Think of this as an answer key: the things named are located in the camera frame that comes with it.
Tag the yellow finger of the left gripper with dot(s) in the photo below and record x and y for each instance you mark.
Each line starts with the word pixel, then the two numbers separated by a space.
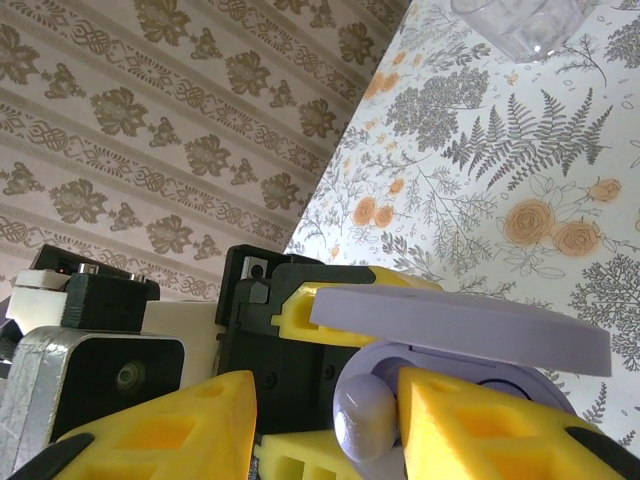
pixel 300 455
pixel 295 315

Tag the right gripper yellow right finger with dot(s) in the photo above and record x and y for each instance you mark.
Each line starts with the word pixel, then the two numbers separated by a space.
pixel 500 440

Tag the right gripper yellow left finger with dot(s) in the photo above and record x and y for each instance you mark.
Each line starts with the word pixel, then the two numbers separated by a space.
pixel 165 440

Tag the purple earbud charging case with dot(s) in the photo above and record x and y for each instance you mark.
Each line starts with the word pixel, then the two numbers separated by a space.
pixel 450 320

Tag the floral patterned tablecloth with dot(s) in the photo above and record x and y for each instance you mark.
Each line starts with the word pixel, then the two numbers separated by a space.
pixel 500 175

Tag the clear glass cup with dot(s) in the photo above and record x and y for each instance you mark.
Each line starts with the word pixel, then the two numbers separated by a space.
pixel 515 30

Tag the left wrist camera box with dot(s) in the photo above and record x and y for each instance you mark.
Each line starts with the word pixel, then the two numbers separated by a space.
pixel 100 360

